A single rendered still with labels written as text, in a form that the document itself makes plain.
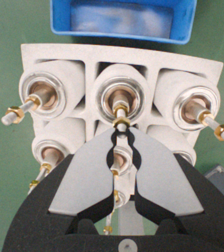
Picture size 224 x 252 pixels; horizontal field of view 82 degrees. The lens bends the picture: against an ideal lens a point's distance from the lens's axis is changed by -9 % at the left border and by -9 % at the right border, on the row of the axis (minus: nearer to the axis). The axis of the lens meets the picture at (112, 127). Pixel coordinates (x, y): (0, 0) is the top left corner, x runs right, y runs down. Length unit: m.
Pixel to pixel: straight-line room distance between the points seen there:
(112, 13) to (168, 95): 0.30
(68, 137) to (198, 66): 0.28
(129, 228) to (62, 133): 0.34
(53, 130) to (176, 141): 0.23
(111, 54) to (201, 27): 0.32
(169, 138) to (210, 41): 0.35
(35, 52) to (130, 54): 0.18
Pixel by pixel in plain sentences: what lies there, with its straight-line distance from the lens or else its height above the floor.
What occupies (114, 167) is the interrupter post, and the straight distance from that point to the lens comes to 0.25.
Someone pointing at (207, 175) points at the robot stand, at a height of 0.02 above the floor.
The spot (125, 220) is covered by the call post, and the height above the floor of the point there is 0.23.
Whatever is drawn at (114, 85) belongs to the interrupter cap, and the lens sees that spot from 0.21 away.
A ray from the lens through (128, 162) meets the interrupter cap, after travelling 0.27.
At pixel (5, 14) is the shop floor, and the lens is 0.58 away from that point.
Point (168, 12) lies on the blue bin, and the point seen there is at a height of 0.00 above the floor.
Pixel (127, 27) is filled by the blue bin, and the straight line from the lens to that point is 0.46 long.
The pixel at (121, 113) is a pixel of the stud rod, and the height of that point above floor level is 0.31.
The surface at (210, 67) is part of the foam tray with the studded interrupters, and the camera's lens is 0.33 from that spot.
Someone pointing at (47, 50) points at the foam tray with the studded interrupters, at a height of 0.18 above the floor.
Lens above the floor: 0.46
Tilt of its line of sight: 62 degrees down
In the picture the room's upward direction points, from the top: 176 degrees counter-clockwise
